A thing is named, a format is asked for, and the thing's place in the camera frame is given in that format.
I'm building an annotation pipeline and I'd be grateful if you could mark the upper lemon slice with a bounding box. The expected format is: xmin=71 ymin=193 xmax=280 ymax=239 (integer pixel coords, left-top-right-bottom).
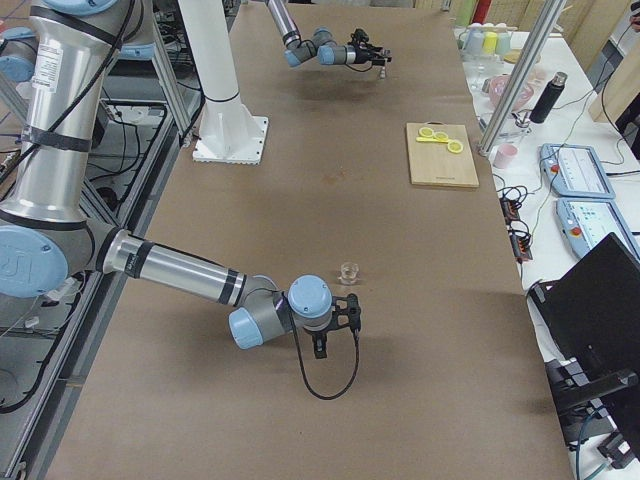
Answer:
xmin=418 ymin=127 xmax=434 ymax=138

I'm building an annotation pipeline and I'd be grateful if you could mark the orange connector box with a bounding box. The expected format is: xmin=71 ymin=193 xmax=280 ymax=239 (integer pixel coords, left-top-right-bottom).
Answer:
xmin=509 ymin=232 xmax=533 ymax=264
xmin=500 ymin=198 xmax=521 ymax=225

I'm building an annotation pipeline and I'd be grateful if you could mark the lower lemon slice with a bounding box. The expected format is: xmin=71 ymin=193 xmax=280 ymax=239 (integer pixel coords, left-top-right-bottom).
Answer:
xmin=447 ymin=140 xmax=464 ymax=154

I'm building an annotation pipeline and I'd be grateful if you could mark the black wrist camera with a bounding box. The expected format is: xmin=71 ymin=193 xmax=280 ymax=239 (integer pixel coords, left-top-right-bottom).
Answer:
xmin=328 ymin=293 xmax=362 ymax=338
xmin=350 ymin=28 xmax=369 ymax=48

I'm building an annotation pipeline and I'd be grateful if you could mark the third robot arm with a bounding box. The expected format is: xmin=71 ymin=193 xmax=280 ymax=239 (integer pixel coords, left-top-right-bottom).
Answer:
xmin=1 ymin=26 xmax=38 ymax=100

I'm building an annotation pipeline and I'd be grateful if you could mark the lower orange connector box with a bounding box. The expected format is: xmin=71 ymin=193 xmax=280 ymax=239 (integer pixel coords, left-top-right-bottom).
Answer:
xmin=509 ymin=232 xmax=533 ymax=264

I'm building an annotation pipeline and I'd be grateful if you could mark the yellow plastic knife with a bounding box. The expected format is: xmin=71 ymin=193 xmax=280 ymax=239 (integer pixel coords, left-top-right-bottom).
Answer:
xmin=416 ymin=137 xmax=443 ymax=143

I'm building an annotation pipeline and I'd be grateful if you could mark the pink cup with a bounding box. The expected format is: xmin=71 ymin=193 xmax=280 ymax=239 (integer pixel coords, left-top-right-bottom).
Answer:
xmin=493 ymin=143 xmax=519 ymax=169

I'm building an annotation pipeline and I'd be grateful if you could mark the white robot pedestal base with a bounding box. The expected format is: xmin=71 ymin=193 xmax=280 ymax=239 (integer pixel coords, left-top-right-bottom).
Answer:
xmin=179 ymin=0 xmax=269 ymax=165

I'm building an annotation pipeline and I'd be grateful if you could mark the bamboo cutting board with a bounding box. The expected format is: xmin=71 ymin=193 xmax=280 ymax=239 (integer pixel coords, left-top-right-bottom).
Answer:
xmin=406 ymin=123 xmax=479 ymax=188

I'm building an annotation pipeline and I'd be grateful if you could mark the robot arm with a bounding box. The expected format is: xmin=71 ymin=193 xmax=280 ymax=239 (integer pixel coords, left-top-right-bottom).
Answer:
xmin=1 ymin=1 xmax=338 ymax=357
xmin=264 ymin=0 xmax=392 ymax=68

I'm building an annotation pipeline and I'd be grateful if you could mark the pink bowl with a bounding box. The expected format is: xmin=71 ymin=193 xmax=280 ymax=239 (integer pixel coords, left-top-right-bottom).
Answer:
xmin=488 ymin=74 xmax=534 ymax=111

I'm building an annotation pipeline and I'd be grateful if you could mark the black water bottle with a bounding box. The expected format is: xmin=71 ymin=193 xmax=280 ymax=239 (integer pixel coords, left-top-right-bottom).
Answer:
xmin=529 ymin=71 xmax=568 ymax=124

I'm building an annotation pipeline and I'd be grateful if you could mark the black laptop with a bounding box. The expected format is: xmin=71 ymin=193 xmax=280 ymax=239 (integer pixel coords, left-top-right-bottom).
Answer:
xmin=528 ymin=233 xmax=639 ymax=377

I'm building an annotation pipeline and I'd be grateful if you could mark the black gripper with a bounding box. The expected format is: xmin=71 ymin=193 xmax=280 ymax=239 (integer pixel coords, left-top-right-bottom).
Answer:
xmin=304 ymin=326 xmax=331 ymax=359
xmin=347 ymin=44 xmax=391 ymax=66

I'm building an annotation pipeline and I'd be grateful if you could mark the upper teach pendant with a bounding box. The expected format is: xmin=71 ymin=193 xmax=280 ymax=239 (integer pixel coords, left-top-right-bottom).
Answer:
xmin=539 ymin=143 xmax=615 ymax=199

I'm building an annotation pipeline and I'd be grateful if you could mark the lower teach pendant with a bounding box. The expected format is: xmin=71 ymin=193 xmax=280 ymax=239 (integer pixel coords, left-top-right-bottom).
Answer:
xmin=555 ymin=197 xmax=639 ymax=259

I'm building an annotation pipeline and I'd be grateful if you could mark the teach pendant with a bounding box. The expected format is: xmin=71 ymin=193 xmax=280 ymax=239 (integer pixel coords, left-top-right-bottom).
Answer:
xmin=539 ymin=143 xmax=615 ymax=199
xmin=555 ymin=197 xmax=639 ymax=259

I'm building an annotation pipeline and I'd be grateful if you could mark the green cup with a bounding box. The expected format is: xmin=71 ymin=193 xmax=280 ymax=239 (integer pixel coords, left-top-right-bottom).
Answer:
xmin=495 ymin=31 xmax=511 ymax=57

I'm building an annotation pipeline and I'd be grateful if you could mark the clear glass shaker cup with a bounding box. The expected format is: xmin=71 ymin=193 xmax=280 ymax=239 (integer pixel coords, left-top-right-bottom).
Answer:
xmin=338 ymin=261 xmax=360 ymax=285

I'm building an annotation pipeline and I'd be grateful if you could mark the upper orange connector box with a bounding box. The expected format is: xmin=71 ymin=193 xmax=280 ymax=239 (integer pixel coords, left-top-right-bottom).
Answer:
xmin=500 ymin=198 xmax=521 ymax=225

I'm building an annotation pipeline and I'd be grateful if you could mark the aluminium frame post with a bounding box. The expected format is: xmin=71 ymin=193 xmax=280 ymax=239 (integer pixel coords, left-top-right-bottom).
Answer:
xmin=478 ymin=0 xmax=566 ymax=157

